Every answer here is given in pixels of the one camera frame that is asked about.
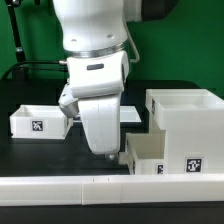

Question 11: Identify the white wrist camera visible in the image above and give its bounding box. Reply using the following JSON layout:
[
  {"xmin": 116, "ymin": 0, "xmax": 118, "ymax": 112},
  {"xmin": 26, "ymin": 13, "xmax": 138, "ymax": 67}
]
[{"xmin": 58, "ymin": 84, "xmax": 79, "ymax": 118}]

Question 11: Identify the black camera stand pole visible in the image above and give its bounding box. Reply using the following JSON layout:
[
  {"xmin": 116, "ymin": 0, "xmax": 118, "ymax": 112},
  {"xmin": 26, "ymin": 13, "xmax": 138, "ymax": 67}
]
[{"xmin": 4, "ymin": 0, "xmax": 29, "ymax": 81}]

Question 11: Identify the white front barrier wall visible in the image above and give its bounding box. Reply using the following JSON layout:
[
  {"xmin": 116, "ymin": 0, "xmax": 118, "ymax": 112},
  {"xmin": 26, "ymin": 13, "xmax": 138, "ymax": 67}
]
[{"xmin": 0, "ymin": 174, "xmax": 224, "ymax": 206}]

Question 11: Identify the black upper base cable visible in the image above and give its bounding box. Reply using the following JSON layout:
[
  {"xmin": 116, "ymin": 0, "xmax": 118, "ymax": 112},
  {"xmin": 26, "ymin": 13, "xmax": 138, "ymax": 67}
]
[{"xmin": 1, "ymin": 59, "xmax": 69, "ymax": 80}]

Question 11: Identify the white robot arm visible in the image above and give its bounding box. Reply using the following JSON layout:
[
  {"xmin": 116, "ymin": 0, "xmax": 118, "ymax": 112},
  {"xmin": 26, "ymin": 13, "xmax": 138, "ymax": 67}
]
[{"xmin": 53, "ymin": 0, "xmax": 179, "ymax": 155}]

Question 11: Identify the white marker tag plate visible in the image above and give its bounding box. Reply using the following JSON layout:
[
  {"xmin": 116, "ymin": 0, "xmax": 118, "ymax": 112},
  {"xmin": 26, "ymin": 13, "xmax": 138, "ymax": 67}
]
[{"xmin": 71, "ymin": 105, "xmax": 143, "ymax": 124}]

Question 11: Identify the white drawer cabinet frame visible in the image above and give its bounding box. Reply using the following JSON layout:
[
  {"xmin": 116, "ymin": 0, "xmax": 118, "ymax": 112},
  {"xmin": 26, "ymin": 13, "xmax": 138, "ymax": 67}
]
[{"xmin": 145, "ymin": 89, "xmax": 224, "ymax": 174}]

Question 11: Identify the white drawer box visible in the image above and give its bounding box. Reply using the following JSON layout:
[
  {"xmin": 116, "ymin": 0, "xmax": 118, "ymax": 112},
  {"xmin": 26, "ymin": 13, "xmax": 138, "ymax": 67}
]
[
  {"xmin": 118, "ymin": 131, "xmax": 166, "ymax": 175},
  {"xmin": 10, "ymin": 105, "xmax": 73, "ymax": 140}
]

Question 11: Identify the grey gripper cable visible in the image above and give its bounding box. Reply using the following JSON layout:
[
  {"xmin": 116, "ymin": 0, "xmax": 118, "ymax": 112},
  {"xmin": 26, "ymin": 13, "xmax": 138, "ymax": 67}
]
[{"xmin": 122, "ymin": 13, "xmax": 141, "ymax": 64}]

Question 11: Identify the white front drawer box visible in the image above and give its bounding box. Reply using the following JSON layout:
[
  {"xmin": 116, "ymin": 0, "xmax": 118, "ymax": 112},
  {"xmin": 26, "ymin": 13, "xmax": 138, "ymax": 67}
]
[{"xmin": 118, "ymin": 131, "xmax": 166, "ymax": 175}]

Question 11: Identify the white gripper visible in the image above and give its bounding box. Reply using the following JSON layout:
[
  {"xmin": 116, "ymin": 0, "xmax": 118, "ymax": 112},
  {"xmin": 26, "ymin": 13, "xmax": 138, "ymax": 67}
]
[{"xmin": 67, "ymin": 51, "xmax": 129, "ymax": 155}]

